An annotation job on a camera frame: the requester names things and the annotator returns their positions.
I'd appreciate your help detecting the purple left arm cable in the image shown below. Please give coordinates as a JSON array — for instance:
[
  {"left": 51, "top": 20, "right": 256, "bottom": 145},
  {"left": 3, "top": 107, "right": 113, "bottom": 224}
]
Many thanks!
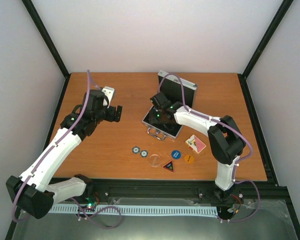
[{"left": 11, "top": 69, "right": 123, "bottom": 229}]

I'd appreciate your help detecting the aluminium poker case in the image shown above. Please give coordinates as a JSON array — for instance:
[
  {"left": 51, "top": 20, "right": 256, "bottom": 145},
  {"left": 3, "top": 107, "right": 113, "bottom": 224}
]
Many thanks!
[{"left": 142, "top": 70, "right": 198, "bottom": 141}]

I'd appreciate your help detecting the blue white poker chip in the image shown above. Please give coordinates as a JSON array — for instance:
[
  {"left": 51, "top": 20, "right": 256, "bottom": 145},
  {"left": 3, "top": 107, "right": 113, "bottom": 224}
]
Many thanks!
[
  {"left": 140, "top": 150, "right": 148, "bottom": 158},
  {"left": 132, "top": 146, "right": 140, "bottom": 154}
]

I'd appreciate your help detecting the white cable duct strip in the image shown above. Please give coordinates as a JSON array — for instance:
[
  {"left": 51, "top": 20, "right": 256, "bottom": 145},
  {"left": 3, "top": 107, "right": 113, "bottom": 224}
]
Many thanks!
[{"left": 50, "top": 202, "right": 226, "bottom": 217}]

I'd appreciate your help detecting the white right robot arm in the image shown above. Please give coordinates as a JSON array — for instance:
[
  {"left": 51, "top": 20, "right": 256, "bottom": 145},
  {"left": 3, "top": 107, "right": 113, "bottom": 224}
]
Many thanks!
[{"left": 150, "top": 91, "right": 247, "bottom": 191}]

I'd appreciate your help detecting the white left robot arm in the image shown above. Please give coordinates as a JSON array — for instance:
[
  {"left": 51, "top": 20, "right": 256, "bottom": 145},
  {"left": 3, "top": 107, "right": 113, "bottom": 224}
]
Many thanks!
[{"left": 6, "top": 86, "right": 122, "bottom": 219}]

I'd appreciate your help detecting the clear round disc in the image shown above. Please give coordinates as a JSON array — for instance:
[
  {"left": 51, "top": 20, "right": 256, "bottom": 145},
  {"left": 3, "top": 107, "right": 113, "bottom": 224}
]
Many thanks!
[{"left": 148, "top": 154, "right": 161, "bottom": 167}]

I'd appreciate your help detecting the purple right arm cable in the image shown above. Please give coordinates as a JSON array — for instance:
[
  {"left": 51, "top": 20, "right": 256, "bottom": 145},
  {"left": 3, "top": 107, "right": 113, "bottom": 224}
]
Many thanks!
[{"left": 157, "top": 74, "right": 261, "bottom": 222}]

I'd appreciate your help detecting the blue round token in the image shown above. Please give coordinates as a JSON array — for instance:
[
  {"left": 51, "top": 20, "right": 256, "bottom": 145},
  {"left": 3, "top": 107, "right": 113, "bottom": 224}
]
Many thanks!
[{"left": 171, "top": 150, "right": 182, "bottom": 160}]

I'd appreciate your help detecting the pink playing card deck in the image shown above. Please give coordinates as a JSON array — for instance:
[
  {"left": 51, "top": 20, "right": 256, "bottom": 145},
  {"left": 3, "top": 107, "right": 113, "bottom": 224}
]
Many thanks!
[{"left": 185, "top": 134, "right": 207, "bottom": 154}]

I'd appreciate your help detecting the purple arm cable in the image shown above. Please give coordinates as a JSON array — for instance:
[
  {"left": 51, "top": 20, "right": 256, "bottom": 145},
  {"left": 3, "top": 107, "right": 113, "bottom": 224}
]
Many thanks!
[
  {"left": 157, "top": 74, "right": 261, "bottom": 222},
  {"left": 11, "top": 69, "right": 123, "bottom": 229}
]

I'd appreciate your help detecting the black red triangle token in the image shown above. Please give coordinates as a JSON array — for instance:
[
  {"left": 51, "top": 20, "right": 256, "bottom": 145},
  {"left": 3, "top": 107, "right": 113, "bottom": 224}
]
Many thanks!
[{"left": 162, "top": 160, "right": 175, "bottom": 173}]

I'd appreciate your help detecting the orange round token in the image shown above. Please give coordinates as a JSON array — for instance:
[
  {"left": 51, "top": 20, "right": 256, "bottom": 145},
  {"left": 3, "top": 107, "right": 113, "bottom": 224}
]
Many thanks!
[{"left": 183, "top": 154, "right": 195, "bottom": 164}]

